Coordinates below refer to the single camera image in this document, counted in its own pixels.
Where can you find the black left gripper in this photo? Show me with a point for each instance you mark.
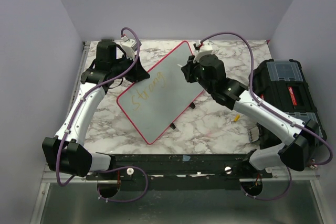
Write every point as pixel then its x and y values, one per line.
pixel 138 73

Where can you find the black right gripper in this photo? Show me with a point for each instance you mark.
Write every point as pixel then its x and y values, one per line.
pixel 188 68

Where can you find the pink framed whiteboard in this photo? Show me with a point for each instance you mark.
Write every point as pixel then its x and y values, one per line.
pixel 153 104

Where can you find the yellow marker cap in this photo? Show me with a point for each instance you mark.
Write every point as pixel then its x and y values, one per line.
pixel 236 118

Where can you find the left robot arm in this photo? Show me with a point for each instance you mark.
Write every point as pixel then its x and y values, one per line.
pixel 95 82

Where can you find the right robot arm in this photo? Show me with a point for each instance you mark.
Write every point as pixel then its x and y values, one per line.
pixel 298 138

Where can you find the black toolbox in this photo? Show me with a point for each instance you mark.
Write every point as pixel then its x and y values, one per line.
pixel 282 84

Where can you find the copper connector plug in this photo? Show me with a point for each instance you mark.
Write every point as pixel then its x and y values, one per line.
pixel 313 165

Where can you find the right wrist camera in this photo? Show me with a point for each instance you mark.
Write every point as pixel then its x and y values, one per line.
pixel 202 49

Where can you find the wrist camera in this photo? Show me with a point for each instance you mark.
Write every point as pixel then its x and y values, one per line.
pixel 202 49
pixel 129 46

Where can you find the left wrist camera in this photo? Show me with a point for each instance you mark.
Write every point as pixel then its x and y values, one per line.
pixel 129 46

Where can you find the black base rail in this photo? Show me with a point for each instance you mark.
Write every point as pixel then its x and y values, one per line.
pixel 135 172

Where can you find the aluminium frame rail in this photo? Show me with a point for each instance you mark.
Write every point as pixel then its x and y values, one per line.
pixel 65 176

